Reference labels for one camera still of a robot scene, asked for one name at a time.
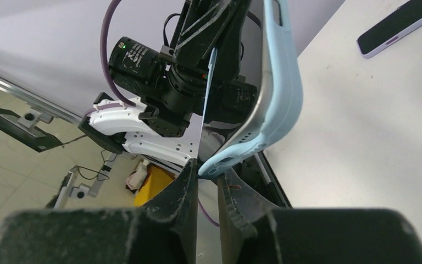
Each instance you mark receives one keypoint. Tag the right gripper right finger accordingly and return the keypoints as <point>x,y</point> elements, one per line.
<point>254,230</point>

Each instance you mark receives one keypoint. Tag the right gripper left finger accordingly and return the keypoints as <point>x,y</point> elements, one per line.
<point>164,230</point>

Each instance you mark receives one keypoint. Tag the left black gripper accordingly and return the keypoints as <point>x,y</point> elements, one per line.
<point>189,58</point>

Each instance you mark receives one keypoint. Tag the light blue phone case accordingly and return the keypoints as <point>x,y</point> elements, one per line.
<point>280,98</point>

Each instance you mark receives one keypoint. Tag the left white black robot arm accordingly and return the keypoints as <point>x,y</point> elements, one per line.
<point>199,67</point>

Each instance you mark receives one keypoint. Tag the yellow box on floor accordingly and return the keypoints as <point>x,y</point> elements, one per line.
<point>156,180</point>

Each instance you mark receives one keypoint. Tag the purple-edged black smartphone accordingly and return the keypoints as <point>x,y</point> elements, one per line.
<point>403,21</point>

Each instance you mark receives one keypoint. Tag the front aluminium rail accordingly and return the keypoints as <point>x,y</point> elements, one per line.
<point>38,101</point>

